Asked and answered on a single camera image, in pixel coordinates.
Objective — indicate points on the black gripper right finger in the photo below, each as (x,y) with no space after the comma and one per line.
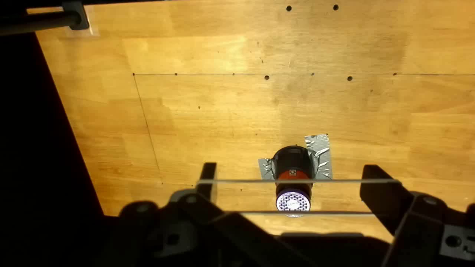
(391,202)

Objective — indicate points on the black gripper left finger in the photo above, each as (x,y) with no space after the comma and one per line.
(208,180)

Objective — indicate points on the thin translucent rubber band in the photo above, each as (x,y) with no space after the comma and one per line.
(243,181)

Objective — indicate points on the black stand pole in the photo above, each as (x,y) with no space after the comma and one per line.
(39,21)

